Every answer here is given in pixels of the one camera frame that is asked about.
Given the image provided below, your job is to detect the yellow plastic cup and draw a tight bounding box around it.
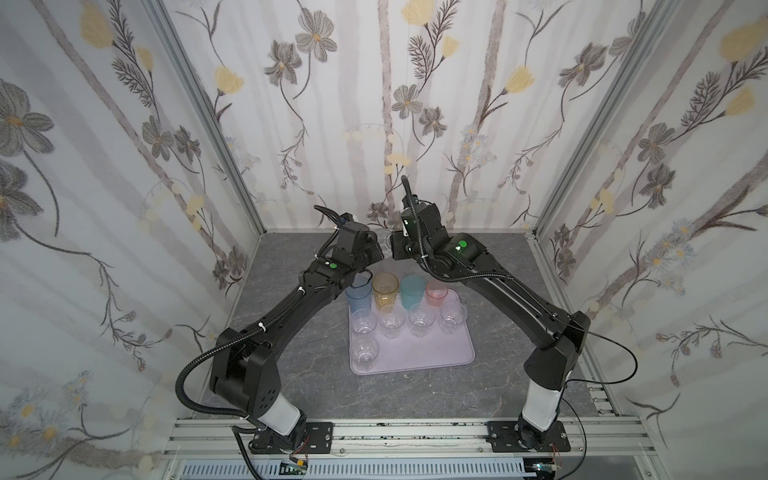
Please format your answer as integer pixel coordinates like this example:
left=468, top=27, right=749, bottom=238
left=372, top=272, right=399, bottom=311

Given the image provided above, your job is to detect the teal dimpled plastic cup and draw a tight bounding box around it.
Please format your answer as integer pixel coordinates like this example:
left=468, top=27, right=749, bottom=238
left=400, top=274, right=426, bottom=311

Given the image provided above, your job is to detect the blue plastic cup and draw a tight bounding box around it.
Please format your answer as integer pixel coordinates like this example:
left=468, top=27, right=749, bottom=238
left=345, top=274, right=372, bottom=314

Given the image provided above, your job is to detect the pink plastic cup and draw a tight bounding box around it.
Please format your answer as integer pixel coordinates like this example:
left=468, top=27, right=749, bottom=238
left=425, top=281, right=449, bottom=307

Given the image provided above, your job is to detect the clear faceted tumbler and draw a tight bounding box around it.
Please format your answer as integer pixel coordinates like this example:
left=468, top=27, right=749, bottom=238
left=408, top=304, right=435, bottom=338
left=378, top=305, right=405, bottom=340
left=349, top=309, right=378, bottom=336
left=439, top=301, right=467, bottom=334

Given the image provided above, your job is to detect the clear tall glass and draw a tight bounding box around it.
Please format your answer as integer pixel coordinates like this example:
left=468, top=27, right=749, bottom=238
left=350, top=335, right=380, bottom=371

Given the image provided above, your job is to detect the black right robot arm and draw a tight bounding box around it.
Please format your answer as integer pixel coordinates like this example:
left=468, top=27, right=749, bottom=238
left=390, top=176, right=591, bottom=451

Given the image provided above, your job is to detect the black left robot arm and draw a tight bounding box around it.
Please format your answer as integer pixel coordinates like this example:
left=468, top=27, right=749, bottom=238
left=209, top=206, right=383, bottom=450

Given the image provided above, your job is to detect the lilac plastic tray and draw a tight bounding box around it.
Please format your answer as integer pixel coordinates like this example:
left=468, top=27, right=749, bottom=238
left=349, top=301, right=475, bottom=376

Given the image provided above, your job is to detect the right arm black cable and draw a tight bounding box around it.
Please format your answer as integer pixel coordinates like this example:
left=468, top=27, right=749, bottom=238
left=557, top=323, right=639, bottom=480

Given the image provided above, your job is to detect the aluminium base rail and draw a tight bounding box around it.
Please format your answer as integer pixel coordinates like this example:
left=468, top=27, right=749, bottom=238
left=163, top=417, right=657, bottom=459

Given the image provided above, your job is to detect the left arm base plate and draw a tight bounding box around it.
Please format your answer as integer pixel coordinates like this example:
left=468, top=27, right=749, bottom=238
left=247, top=421, right=334, bottom=455

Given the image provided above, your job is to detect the aluminium corner post right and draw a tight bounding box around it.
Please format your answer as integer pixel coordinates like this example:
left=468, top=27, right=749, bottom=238
left=531, top=0, right=681, bottom=240

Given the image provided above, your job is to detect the aluminium corner post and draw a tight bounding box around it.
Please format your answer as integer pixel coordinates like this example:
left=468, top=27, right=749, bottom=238
left=142, top=0, right=267, bottom=236
left=531, top=0, right=681, bottom=240

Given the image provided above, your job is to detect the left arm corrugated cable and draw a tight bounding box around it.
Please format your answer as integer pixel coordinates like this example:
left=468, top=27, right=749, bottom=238
left=175, top=323, right=268, bottom=480

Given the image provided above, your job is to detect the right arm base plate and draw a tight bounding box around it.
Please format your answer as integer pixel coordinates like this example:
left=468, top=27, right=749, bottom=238
left=486, top=421, right=571, bottom=453

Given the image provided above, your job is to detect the white slotted cable duct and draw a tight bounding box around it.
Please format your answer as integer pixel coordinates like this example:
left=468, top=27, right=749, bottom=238
left=179, top=458, right=535, bottom=480

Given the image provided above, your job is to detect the aluminium corner post left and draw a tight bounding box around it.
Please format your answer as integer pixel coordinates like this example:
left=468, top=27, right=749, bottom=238
left=142, top=0, right=267, bottom=236

